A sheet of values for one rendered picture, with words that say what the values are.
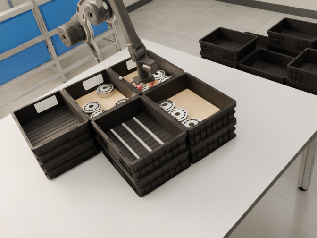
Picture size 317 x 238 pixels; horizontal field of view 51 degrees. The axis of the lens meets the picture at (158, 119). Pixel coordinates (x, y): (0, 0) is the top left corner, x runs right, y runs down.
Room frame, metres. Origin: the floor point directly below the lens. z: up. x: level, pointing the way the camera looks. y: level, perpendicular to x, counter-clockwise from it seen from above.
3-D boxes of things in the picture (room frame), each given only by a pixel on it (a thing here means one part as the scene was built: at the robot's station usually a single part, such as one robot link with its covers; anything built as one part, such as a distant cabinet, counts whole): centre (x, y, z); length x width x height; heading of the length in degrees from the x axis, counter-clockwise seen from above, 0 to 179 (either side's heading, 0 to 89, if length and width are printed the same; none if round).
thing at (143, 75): (1.55, 0.03, 0.98); 0.10 x 0.07 x 0.07; 112
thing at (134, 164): (1.19, 0.11, 0.92); 0.40 x 0.30 x 0.02; 27
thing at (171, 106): (1.40, -0.05, 0.86); 0.10 x 0.10 x 0.01
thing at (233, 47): (2.50, -0.70, 0.37); 0.40 x 0.30 x 0.45; 37
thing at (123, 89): (1.55, 0.29, 0.87); 0.40 x 0.30 x 0.11; 27
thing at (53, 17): (3.62, 0.66, 0.60); 0.72 x 0.03 x 0.56; 127
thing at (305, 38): (2.42, -1.26, 0.37); 0.40 x 0.30 x 0.45; 37
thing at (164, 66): (1.68, 0.02, 0.87); 0.40 x 0.30 x 0.11; 27
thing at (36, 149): (1.41, 0.56, 0.92); 0.40 x 0.30 x 0.02; 27
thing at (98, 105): (1.52, 0.35, 0.86); 0.10 x 0.10 x 0.01
